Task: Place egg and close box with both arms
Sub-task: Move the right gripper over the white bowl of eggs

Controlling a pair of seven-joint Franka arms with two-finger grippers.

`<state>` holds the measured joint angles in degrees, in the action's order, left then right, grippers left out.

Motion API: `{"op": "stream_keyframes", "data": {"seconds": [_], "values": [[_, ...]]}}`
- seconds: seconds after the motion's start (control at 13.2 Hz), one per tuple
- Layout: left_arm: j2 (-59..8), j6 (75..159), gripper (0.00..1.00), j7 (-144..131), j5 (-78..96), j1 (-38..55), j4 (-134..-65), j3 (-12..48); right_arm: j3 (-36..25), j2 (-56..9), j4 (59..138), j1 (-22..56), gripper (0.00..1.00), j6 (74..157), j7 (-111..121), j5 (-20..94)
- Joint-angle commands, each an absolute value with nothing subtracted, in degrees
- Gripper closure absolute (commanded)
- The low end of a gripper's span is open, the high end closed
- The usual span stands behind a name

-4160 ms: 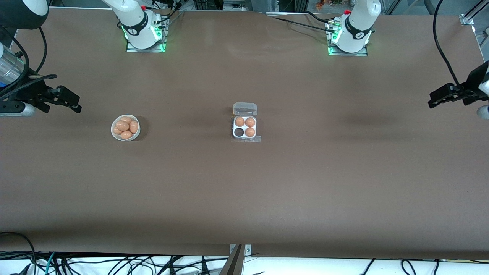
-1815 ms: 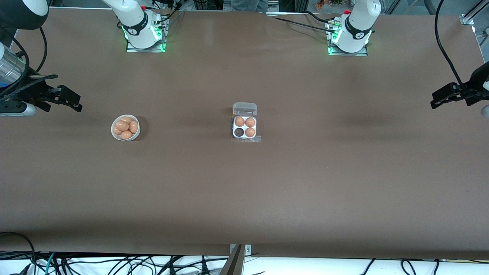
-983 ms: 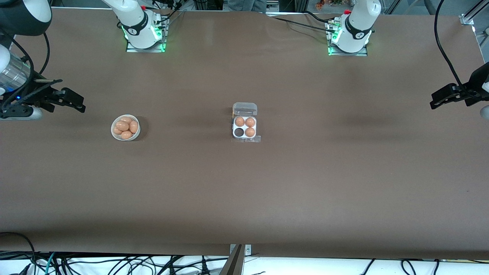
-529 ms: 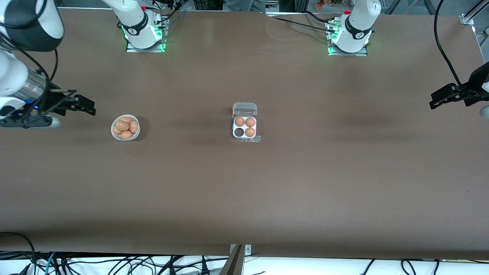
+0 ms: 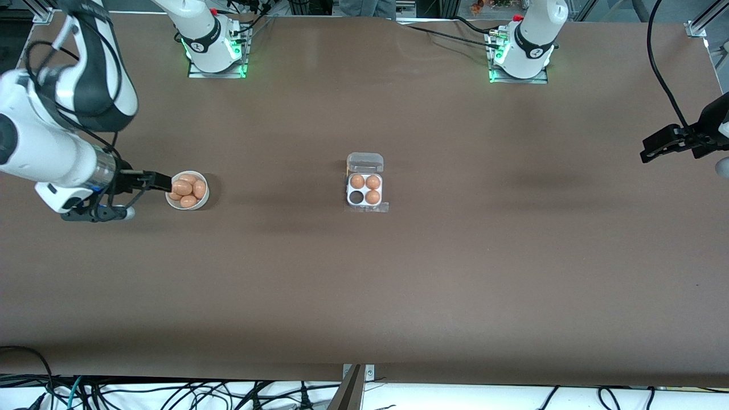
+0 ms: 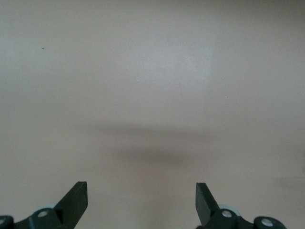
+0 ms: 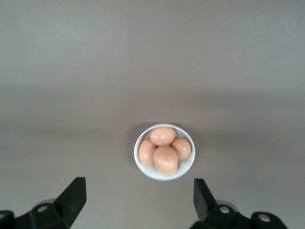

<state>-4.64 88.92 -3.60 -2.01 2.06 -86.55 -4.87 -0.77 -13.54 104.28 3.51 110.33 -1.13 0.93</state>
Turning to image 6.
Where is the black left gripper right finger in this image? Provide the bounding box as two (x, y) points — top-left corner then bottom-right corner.
(195, 183), (255, 229)

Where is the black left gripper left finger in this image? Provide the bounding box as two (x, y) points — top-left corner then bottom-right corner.
(14, 181), (88, 229)

